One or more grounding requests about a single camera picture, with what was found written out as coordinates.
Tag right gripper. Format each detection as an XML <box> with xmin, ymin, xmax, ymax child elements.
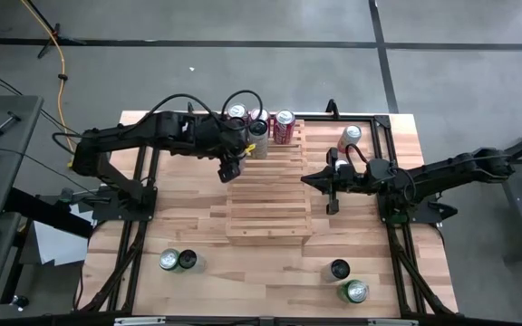
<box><xmin>300</xmin><ymin>147</ymin><xmax>382</xmax><ymax>216</ymax></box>

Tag red Coca-Cola can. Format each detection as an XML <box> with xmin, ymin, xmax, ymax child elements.
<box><xmin>272</xmin><ymin>109</ymin><xmax>297</xmax><ymax>146</ymax></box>
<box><xmin>249</xmin><ymin>107</ymin><xmax>272</xmax><ymax>137</ymax></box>
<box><xmin>227</xmin><ymin>102</ymin><xmax>249</xmax><ymax>126</ymax></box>

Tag slatted wooden shelf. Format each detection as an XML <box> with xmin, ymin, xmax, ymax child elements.
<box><xmin>224</xmin><ymin>118</ymin><xmax>314</xmax><ymax>248</ymax></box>

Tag silver and red can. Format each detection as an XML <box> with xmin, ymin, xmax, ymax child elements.
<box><xmin>336</xmin><ymin>124</ymin><xmax>363</xmax><ymax>155</ymax></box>

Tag grey clamp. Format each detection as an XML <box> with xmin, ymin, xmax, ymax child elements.
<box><xmin>59</xmin><ymin>186</ymin><xmax>77</xmax><ymax>205</ymax></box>

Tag black support beam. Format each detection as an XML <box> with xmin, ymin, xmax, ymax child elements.
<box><xmin>5</xmin><ymin>187</ymin><xmax>94</xmax><ymax>239</ymax></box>

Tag white paper sheets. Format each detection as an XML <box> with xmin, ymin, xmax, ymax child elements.
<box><xmin>32</xmin><ymin>203</ymin><xmax>94</xmax><ymax>267</ymax></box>

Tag black tripod stand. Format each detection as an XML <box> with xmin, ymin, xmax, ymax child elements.
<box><xmin>24</xmin><ymin>0</ymin><xmax>88</xmax><ymax>60</ymax></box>

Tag black metal table frame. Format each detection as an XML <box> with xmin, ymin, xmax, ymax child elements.
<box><xmin>74</xmin><ymin>110</ymin><xmax>459</xmax><ymax>318</ymax></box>

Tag silver metal bracket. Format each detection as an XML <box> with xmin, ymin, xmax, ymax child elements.
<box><xmin>367</xmin><ymin>318</ymin><xmax>419</xmax><ymax>326</ymax></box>
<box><xmin>113</xmin><ymin>316</ymin><xmax>167</xmax><ymax>326</ymax></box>

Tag yellow power cable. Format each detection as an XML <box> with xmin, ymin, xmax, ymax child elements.
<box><xmin>19</xmin><ymin>0</ymin><xmax>77</xmax><ymax>168</ymax></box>

